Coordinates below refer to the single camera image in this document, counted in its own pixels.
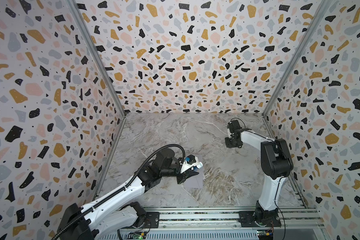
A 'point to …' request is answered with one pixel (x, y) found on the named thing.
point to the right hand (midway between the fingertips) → (229, 140)
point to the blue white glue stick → (199, 165)
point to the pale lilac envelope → (196, 181)
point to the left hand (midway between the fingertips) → (197, 168)
